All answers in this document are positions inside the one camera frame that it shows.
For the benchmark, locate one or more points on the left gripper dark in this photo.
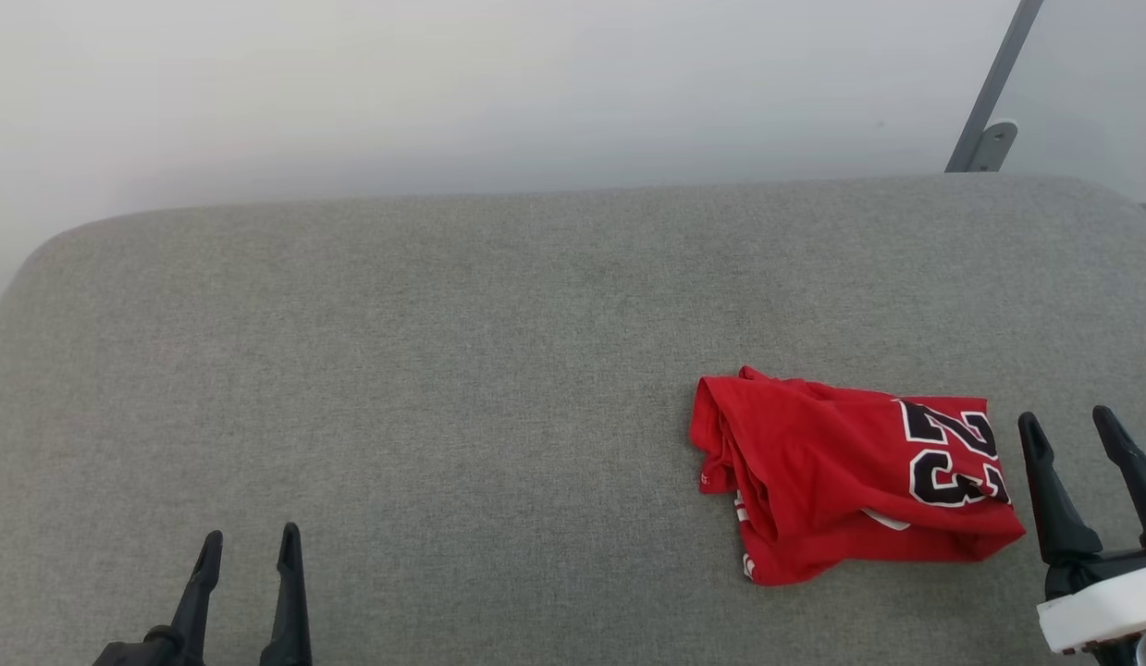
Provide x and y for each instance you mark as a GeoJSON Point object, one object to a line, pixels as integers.
{"type": "Point", "coordinates": [138, 654]}

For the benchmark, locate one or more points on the red white basketball jersey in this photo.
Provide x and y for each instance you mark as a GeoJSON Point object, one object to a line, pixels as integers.
{"type": "Point", "coordinates": [813, 462]}

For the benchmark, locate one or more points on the grey metal pole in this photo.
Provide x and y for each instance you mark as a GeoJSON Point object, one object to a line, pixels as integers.
{"type": "Point", "coordinates": [993, 83]}

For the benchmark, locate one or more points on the grey metal mounting plate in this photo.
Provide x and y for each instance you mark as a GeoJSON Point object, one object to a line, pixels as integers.
{"type": "Point", "coordinates": [991, 148]}

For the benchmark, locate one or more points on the grey fabric sofa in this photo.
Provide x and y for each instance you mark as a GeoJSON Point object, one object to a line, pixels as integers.
{"type": "Point", "coordinates": [443, 370]}

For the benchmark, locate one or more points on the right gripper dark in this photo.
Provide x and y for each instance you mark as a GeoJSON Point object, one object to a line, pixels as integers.
{"type": "Point", "coordinates": [1081, 572]}

